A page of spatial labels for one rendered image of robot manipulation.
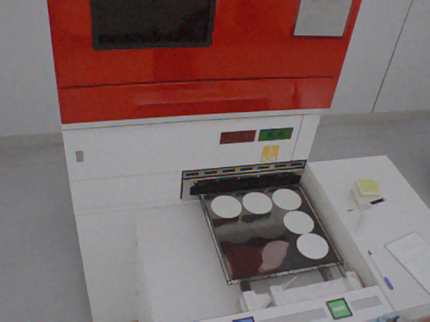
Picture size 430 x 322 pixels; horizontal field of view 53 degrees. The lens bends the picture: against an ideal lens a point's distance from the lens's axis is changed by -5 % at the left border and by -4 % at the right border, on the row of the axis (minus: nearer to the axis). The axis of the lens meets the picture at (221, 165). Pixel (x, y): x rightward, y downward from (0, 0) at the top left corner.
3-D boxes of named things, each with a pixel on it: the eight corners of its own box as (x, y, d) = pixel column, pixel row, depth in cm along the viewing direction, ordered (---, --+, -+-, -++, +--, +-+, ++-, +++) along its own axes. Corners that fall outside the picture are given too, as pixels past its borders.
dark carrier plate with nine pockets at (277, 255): (202, 195, 150) (202, 195, 150) (296, 185, 159) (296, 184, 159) (231, 280, 125) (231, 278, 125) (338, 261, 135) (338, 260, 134)
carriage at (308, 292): (236, 303, 124) (238, 298, 123) (348, 281, 134) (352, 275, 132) (245, 328, 119) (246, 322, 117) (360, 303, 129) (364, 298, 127)
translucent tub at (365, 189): (349, 192, 149) (355, 176, 145) (369, 192, 150) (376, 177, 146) (355, 207, 143) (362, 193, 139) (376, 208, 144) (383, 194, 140)
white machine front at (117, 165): (74, 210, 148) (60, 111, 122) (296, 186, 170) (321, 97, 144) (74, 217, 146) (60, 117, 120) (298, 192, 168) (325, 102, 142)
